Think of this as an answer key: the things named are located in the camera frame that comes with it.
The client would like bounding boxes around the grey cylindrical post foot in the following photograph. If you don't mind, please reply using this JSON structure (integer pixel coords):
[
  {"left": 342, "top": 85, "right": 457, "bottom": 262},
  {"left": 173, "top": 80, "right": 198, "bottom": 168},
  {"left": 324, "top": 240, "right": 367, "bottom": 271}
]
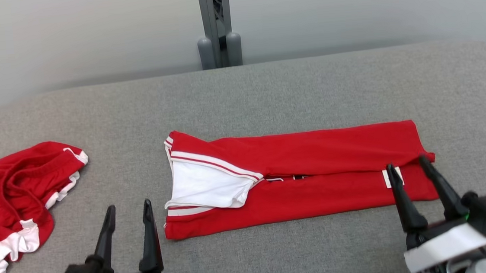
[
  {"left": 197, "top": 36, "right": 215, "bottom": 70},
  {"left": 226, "top": 31, "right": 243, "bottom": 67}
]

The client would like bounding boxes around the red white striped shirt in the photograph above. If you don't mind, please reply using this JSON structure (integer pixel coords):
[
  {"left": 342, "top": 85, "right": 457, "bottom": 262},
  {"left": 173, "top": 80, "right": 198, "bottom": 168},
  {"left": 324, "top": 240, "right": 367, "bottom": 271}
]
[{"left": 157, "top": 110, "right": 441, "bottom": 241}]

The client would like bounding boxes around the grey metal slotted post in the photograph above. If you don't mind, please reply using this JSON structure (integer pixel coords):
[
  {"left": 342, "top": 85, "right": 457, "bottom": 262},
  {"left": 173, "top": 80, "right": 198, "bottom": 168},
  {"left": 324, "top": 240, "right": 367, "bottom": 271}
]
[{"left": 197, "top": 0, "right": 235, "bottom": 70}]

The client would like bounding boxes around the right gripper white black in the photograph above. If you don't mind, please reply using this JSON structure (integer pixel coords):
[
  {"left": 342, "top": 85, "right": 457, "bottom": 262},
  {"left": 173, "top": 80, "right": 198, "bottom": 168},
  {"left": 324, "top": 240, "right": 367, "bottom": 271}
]
[{"left": 384, "top": 150, "right": 486, "bottom": 273}]

